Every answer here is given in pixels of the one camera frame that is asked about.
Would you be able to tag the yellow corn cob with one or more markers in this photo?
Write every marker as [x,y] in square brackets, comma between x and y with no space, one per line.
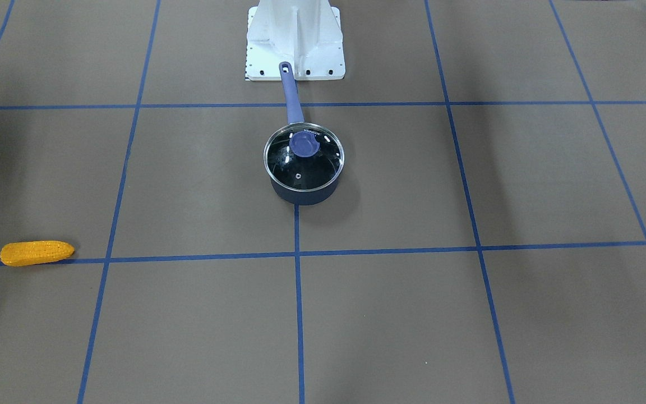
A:
[25,253]

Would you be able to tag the blue saucepan with handle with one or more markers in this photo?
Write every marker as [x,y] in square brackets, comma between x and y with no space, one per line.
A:
[293,108]

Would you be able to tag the glass lid with blue knob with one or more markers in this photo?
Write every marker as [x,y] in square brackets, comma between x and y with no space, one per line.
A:
[303,157]

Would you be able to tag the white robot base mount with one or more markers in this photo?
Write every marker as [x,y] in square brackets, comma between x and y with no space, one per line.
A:
[307,34]

